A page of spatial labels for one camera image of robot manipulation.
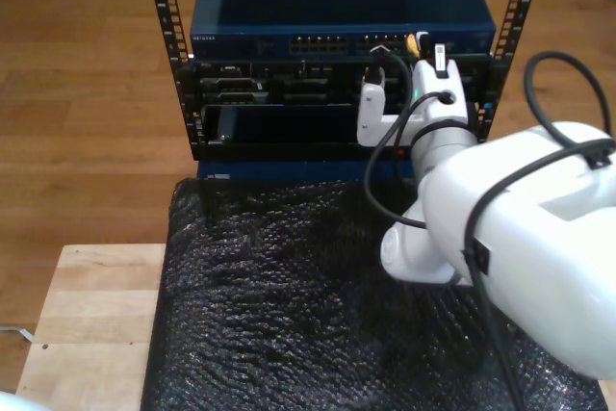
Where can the black rack unit red light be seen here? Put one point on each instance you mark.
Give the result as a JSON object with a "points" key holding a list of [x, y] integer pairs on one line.
{"points": [[289, 127]]}

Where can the flat grey strip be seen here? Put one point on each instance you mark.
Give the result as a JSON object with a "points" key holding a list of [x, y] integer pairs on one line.
{"points": [[19, 332]]}

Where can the black perforated rack post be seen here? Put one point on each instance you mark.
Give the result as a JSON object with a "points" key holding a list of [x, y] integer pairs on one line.
{"points": [[517, 2], [166, 21]]}

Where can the black textured mat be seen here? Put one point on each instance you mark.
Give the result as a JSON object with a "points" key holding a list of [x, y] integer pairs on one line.
{"points": [[264, 310]]}

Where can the black rack server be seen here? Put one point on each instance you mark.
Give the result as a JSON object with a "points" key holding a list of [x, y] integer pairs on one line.
{"points": [[269, 88]]}

